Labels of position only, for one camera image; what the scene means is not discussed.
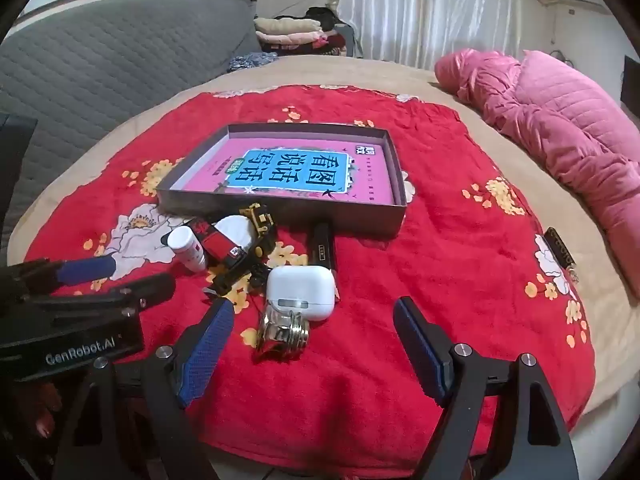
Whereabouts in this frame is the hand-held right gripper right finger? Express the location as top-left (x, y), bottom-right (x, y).
top-left (392, 296), bottom-right (581, 480)

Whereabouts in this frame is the small dark rectangular object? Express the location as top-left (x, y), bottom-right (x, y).
top-left (542, 226), bottom-right (577, 268)

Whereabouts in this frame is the stack of folded clothes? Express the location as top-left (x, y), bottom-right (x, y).
top-left (254, 7), bottom-right (358, 58)

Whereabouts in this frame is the grey cardboard box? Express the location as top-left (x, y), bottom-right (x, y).
top-left (155, 122), bottom-right (408, 238)

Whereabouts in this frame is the red floral blanket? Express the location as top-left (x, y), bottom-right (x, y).
top-left (22, 85), bottom-right (598, 471)

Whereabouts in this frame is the pink and blue book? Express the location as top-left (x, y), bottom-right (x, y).
top-left (172, 137), bottom-right (396, 206)

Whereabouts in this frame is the black television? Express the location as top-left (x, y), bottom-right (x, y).
top-left (620, 55), bottom-right (640, 111)

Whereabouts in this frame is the white pill bottle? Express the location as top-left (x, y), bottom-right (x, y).
top-left (167, 226), bottom-right (208, 273)

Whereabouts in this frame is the person's left hand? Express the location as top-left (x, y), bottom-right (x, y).
top-left (20, 385), bottom-right (66, 441)

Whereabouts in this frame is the yellow black toy excavator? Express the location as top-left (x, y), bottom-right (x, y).
top-left (205, 202), bottom-right (278, 298)

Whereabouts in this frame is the white curtain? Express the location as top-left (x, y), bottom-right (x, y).
top-left (336, 0), bottom-right (533, 71)

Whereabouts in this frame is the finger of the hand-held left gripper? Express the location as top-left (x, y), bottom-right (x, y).
top-left (10, 256), bottom-right (118, 296)
top-left (30, 273), bottom-right (177, 317)

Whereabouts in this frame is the grey quilted headboard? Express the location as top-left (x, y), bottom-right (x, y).
top-left (0, 0), bottom-right (263, 251)

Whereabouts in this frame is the white earbuds case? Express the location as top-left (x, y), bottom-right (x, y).
top-left (265, 265), bottom-right (335, 320)

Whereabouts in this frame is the pink quilted jacket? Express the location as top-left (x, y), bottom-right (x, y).
top-left (434, 49), bottom-right (640, 311)

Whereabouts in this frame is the blue floral cloth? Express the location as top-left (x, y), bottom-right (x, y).
top-left (227, 51), bottom-right (278, 73)

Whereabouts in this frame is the red and black marker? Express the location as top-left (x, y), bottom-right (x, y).
top-left (184, 216), bottom-right (248, 267)

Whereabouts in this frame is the beige bed sheet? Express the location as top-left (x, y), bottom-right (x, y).
top-left (7, 55), bottom-right (640, 411)

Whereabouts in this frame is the silver metal pipe fitting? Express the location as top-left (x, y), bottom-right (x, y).
top-left (252, 307), bottom-right (311, 361)

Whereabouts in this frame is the white round case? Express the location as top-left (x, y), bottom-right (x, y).
top-left (215, 215), bottom-right (256, 251)

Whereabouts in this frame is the black and gold lighter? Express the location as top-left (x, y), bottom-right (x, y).
top-left (312, 222), bottom-right (341, 301)

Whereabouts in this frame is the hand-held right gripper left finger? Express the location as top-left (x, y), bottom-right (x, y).
top-left (52, 300), bottom-right (236, 480)

